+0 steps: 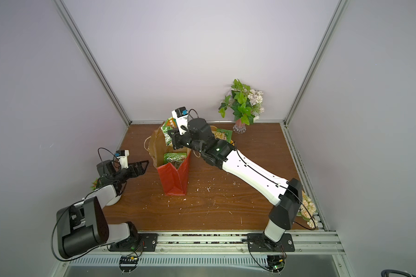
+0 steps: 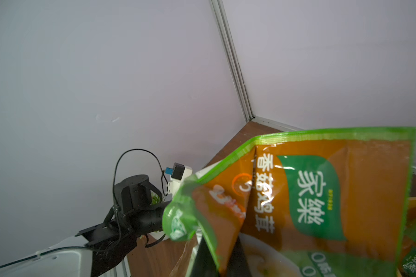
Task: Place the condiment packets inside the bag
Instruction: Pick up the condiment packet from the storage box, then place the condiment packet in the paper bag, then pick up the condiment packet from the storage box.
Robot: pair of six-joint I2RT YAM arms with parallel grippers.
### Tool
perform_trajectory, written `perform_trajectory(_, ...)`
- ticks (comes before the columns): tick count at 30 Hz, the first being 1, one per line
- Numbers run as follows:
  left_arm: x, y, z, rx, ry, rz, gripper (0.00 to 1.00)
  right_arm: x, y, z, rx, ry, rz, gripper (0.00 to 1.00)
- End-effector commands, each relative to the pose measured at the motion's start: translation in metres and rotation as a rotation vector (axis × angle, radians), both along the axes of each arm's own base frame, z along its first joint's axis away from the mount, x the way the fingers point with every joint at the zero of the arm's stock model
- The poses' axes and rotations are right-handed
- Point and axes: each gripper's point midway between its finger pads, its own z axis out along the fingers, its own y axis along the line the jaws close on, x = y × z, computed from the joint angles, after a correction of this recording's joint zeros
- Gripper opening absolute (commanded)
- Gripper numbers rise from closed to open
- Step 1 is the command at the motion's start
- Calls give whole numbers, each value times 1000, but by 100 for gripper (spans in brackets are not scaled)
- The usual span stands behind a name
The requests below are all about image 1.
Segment orange green mushroom soup packet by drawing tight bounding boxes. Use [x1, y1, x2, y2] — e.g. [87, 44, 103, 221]
[160, 117, 178, 146]

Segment green soup packet back side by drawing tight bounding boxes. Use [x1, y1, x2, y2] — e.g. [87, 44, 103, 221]
[164, 152, 187, 170]

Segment red paper bag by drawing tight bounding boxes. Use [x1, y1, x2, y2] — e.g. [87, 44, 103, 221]
[144, 128, 191, 196]

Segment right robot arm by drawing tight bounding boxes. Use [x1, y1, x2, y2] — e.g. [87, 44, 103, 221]
[168, 114, 304, 243]

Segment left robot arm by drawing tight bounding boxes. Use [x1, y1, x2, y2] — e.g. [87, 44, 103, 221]
[50, 160, 149, 262]

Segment yellow plastic tray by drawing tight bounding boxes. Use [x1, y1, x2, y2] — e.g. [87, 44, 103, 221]
[210, 125, 235, 146]

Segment white pot red flowers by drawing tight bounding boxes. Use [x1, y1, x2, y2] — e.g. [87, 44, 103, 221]
[86, 177, 122, 208]

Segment green plant in pink vase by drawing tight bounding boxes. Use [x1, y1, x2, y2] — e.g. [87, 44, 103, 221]
[218, 79, 265, 134]

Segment orange flower bouquet pot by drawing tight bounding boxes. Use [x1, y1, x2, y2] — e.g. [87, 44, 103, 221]
[297, 191, 318, 230]

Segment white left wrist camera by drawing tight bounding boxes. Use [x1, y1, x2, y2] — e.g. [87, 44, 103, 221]
[114, 150, 129, 169]

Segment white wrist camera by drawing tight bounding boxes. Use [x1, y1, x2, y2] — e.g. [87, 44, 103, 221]
[172, 107, 188, 135]
[114, 150, 129, 169]

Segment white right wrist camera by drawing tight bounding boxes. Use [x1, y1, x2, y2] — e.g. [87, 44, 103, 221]
[172, 107, 188, 135]

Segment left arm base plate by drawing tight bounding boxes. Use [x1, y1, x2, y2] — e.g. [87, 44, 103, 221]
[108, 233, 158, 252]

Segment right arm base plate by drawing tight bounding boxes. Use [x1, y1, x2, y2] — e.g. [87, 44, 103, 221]
[242, 233, 295, 253]

